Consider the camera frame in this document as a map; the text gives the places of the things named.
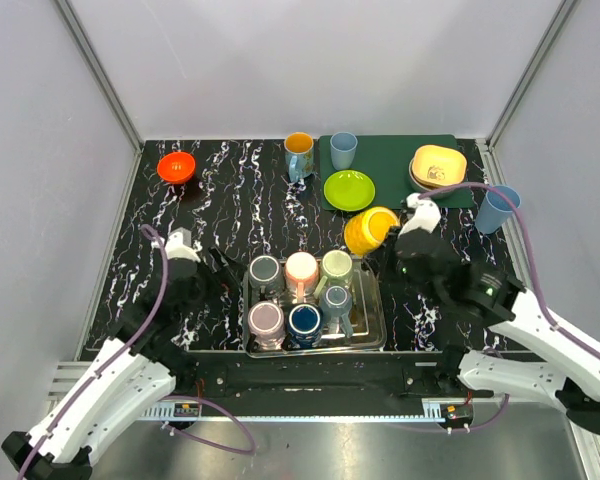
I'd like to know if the left aluminium frame post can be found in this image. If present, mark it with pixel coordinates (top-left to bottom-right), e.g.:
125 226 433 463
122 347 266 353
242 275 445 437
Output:
52 0 144 149

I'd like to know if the blue grey mug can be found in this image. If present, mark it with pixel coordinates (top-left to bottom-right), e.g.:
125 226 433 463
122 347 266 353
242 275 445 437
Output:
319 285 354 338

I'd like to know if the light blue cup on mat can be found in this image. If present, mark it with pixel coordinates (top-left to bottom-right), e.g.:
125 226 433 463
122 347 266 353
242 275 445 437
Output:
330 132 358 170

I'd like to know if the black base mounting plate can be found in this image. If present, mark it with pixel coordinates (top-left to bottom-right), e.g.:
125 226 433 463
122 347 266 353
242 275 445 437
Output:
173 352 468 417

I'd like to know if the front aluminium rail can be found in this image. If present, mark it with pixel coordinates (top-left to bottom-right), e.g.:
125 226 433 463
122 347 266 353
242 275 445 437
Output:
47 359 591 424

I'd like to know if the yellow square bowl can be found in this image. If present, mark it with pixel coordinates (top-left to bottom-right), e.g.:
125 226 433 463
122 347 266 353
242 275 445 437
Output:
411 145 467 187

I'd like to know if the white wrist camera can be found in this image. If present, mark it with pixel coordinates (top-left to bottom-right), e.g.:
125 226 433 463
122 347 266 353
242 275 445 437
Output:
400 193 441 235
160 227 201 262

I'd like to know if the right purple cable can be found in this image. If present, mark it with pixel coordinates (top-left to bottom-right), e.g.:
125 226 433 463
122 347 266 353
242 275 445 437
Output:
409 182 600 434

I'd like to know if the navy blue mug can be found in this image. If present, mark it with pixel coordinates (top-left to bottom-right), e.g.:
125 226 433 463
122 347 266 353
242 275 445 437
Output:
287 303 322 348

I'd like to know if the light blue patterned mug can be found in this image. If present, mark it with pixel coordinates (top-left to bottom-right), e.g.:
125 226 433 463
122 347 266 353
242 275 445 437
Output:
284 132 314 183

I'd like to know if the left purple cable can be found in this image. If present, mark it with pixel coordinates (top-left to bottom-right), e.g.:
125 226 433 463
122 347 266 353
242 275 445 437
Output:
15 223 257 480

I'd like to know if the silver metal tray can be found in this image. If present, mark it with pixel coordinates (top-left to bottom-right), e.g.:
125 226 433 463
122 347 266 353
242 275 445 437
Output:
242 255 387 358

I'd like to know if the light green mug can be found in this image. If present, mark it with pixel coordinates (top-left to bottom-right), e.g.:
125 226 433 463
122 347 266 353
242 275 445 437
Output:
313 250 354 298

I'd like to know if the aluminium frame post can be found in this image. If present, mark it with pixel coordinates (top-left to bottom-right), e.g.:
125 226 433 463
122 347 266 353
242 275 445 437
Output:
52 0 144 149
485 0 581 149

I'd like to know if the pink orange mug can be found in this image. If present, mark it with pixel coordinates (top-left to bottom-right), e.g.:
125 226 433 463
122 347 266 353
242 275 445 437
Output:
284 251 319 303

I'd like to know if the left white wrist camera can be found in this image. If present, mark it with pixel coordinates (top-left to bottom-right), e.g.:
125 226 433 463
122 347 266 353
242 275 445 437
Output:
160 227 201 262

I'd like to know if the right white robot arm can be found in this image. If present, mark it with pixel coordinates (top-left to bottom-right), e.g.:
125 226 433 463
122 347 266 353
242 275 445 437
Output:
380 227 600 436

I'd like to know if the dark grey mug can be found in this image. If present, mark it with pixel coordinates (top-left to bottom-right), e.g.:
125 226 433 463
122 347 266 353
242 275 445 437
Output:
248 255 285 297

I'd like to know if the orange red bowl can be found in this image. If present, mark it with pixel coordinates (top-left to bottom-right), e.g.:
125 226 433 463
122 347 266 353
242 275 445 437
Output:
156 152 196 185

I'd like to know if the lime green plate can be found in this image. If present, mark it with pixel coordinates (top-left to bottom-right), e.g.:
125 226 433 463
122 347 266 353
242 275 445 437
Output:
323 170 376 212

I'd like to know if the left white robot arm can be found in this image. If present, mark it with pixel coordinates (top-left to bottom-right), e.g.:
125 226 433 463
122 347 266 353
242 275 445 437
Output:
1 245 245 479

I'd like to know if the purple cable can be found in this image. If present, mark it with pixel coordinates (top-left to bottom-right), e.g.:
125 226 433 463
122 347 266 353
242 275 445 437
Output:
409 182 600 434
15 223 257 480

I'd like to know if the yellow ribbed mug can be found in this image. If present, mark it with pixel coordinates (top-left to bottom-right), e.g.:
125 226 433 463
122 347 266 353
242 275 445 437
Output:
344 207 400 256

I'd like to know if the dark green mat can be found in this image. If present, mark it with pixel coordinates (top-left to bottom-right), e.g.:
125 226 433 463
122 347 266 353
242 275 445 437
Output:
318 134 475 210

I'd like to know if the mauve pink mug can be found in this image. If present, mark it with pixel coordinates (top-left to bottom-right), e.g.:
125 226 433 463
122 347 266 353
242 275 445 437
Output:
247 301 286 350

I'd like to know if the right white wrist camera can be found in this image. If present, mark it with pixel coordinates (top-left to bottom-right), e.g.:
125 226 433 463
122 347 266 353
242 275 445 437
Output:
400 193 441 235

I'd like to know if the light blue cup right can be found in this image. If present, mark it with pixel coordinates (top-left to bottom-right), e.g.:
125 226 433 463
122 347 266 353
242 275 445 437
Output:
474 185 521 234

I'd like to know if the right aluminium frame post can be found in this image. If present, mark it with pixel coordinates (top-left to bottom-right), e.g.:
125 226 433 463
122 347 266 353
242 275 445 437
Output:
485 0 581 149

